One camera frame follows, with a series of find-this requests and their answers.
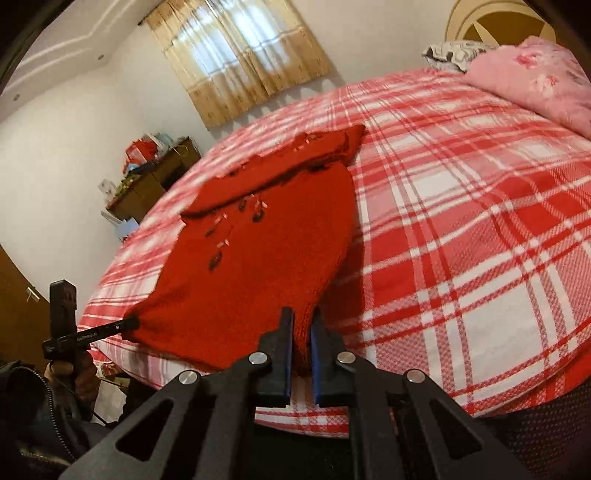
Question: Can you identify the beige window curtain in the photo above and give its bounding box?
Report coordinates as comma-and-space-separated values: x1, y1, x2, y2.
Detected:
145, 0, 333, 130

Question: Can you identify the red embroidered knit sweater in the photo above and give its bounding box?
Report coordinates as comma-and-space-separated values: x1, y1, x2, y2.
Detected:
124, 124, 367, 374

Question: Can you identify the person's dark jacket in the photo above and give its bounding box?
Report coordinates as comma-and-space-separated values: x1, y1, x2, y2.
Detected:
0, 353, 116, 480

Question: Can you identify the pink floral blanket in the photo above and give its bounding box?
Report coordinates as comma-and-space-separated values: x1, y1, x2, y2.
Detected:
462, 37, 591, 139

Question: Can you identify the brown wooden desk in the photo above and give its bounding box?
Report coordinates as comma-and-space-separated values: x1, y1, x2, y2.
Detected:
106, 136, 201, 224

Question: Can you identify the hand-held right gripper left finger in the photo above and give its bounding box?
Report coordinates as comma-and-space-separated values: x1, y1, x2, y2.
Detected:
58, 307, 295, 480

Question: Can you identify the bed with red plaid sheet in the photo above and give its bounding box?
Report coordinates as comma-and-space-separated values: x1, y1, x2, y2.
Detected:
76, 67, 591, 439

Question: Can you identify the grey patterned pillow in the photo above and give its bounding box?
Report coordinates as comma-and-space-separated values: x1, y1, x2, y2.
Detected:
422, 41, 497, 73

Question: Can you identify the white paper bag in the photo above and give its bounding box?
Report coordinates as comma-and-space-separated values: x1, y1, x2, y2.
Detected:
113, 217, 139, 243

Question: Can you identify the brown wooden door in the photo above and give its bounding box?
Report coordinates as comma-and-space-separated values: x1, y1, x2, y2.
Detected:
0, 244, 51, 365

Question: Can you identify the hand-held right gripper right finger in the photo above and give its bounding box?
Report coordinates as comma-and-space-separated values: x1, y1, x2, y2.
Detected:
310, 308, 534, 480

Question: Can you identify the cream wooden headboard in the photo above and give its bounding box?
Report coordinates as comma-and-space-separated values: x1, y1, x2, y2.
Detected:
445, 0, 559, 47

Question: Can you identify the dark dotted cloth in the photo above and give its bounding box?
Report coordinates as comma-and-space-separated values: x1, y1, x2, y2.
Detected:
480, 388, 591, 480

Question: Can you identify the person's left hand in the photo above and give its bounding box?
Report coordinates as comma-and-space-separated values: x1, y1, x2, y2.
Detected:
44, 359, 98, 411

